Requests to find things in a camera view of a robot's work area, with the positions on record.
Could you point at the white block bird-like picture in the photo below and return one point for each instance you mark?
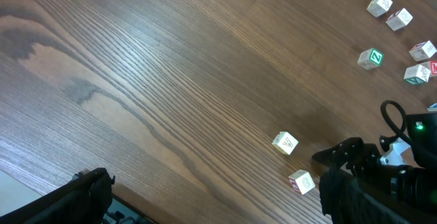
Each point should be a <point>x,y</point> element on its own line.
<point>422,51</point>

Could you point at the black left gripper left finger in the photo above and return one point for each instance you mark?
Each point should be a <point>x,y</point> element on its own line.
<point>85,199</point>

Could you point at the red U side block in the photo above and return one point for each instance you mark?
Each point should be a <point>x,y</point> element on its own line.
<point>301,181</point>

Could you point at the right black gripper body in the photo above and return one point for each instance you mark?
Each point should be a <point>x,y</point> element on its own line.
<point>411,185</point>

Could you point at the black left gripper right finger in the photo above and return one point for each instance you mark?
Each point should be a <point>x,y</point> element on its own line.
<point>347,199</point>

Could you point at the red M letter block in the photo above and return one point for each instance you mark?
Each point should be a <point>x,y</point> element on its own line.
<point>432,66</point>

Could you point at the white block number 2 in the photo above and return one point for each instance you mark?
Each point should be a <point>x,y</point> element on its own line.
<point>432,108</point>

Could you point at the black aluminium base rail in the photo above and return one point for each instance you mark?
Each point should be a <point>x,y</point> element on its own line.
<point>122,213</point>

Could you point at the white block turtle picture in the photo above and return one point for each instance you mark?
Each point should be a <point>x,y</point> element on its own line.
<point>379,7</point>

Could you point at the green Z letter block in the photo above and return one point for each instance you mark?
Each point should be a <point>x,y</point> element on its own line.
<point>371,58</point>

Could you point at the white block teal side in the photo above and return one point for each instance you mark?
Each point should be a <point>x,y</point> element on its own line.
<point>417,75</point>

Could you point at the yellow-edged white block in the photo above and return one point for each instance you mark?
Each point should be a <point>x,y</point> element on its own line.
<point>285,143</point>

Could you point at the white block red Y side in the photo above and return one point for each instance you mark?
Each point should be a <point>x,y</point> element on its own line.
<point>399,19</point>

